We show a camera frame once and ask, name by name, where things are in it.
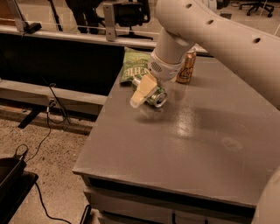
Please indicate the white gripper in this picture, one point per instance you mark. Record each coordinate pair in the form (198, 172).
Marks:
(165, 71)

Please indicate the metal glass bracket middle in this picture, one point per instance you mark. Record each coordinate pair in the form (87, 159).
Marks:
(109, 17)

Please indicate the black cart tray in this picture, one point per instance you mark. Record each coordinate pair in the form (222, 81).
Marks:
(15, 184)

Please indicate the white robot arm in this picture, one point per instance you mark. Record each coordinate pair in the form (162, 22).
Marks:
(249, 53)

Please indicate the black tripod legs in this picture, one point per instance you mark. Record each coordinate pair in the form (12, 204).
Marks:
(61, 18)

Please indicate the metal glass bracket left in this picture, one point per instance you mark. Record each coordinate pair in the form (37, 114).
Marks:
(21, 24)

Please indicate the distant office chair base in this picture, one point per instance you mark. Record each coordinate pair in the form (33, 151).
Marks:
(255, 6)

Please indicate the green soda can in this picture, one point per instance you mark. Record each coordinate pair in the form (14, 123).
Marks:
(158, 99)

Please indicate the gold soda can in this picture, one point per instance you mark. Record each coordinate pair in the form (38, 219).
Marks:
(185, 74)

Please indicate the green jalapeno chip bag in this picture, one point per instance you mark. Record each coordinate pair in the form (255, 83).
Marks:
(135, 64)

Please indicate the black office chair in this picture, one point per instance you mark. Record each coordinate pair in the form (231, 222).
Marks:
(126, 14)

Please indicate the metal glass bracket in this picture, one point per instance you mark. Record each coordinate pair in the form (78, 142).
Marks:
(21, 24)
(109, 17)

